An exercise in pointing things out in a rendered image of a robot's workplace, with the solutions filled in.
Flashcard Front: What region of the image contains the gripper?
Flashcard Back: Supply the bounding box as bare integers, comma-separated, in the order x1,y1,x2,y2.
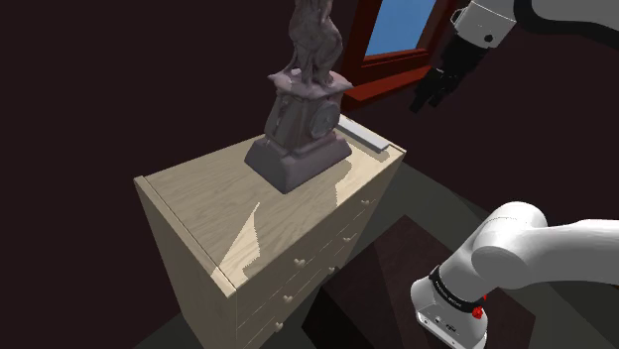
409,34,490,115

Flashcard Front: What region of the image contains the red framed window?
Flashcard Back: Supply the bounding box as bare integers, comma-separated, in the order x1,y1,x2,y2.
339,0,459,113

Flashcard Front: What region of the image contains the flat grey bar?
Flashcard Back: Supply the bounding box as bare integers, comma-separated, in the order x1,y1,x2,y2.
337,115,391,153

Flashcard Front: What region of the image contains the grey statue mantel clock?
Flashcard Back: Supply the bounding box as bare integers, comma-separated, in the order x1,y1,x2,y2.
243,0,355,195

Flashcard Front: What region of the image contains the light wood chest of drawers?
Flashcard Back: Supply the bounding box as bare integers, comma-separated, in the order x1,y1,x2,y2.
133,114,407,349

